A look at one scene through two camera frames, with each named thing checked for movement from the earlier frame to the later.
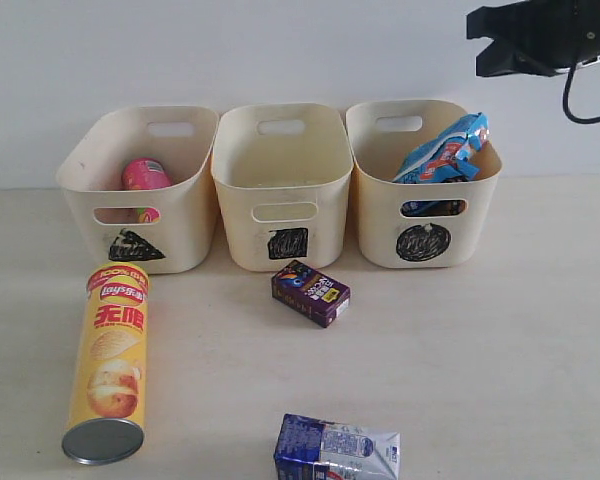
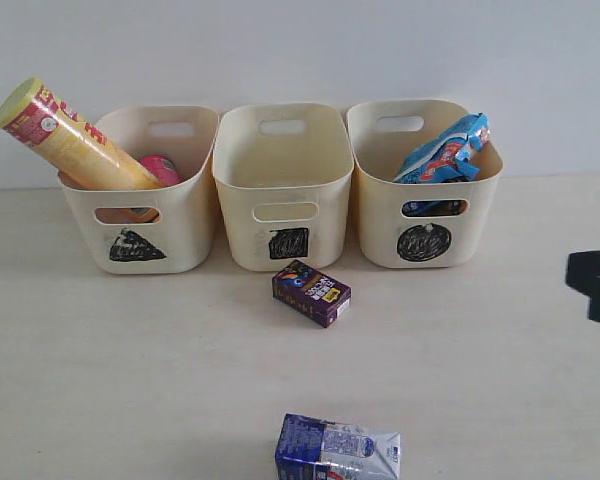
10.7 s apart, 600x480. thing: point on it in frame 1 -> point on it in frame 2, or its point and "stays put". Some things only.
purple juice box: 310,293 stays put
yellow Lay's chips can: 108,421 -> 29,111
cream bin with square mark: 284,177 stays put
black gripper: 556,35 -> 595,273
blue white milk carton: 312,449 stays put
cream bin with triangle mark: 141,187 stays put
